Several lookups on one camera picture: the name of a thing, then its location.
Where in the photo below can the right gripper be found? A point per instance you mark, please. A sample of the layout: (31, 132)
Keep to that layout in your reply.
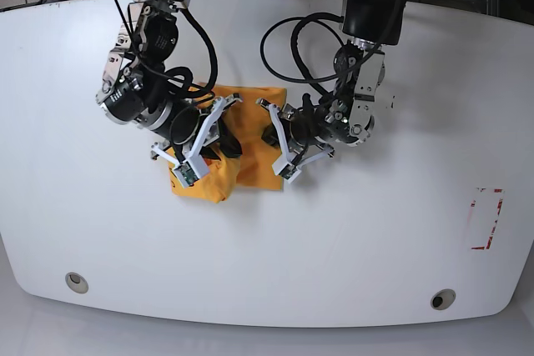
(184, 127)

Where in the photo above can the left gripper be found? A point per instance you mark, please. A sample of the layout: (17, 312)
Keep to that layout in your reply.
(295, 133)

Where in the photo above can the yellow t-shirt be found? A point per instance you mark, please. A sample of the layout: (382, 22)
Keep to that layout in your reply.
(253, 169)

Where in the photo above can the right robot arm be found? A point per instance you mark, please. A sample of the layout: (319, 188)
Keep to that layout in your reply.
(138, 88)

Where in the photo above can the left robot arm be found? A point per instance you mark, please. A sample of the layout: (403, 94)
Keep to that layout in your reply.
(345, 113)

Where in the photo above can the red tape marking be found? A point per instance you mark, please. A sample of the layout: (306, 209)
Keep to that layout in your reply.
(483, 217)

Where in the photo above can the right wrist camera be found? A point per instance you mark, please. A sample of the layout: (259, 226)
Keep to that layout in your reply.
(190, 171)

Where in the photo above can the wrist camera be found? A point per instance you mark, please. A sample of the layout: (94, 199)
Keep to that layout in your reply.
(190, 171)
(285, 169)

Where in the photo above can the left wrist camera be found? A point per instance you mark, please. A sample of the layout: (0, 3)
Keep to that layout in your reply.
(285, 169)

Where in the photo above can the left table cable grommet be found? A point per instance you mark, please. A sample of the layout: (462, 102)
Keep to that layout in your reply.
(76, 283)

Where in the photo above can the table cable grommet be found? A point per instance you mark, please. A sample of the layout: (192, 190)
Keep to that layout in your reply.
(443, 299)
(76, 283)

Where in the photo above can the right table cable grommet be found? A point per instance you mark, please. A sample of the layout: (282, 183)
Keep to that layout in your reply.
(443, 299)

